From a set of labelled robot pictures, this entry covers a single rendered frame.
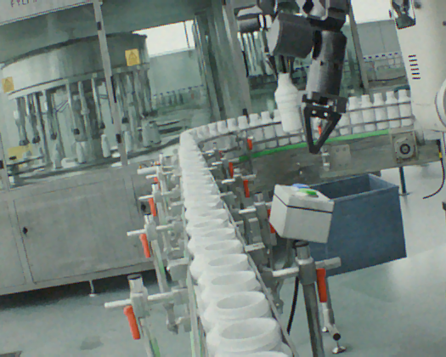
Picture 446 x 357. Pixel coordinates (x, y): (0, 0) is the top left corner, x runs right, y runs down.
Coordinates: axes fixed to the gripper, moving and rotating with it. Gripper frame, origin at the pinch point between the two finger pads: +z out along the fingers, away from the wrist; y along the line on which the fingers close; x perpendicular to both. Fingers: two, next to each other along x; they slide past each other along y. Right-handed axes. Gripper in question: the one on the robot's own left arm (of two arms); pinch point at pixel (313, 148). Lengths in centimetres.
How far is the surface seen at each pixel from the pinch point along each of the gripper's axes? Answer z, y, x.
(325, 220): 10.9, 3.7, 3.3
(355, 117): -11, -190, 58
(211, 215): 8.6, 31.1, -17.2
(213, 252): 9, 49, -18
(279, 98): -10, -79, 5
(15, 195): 80, -365, -129
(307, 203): 8.7, 3.7, -0.3
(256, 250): 11.8, 31.7, -11.3
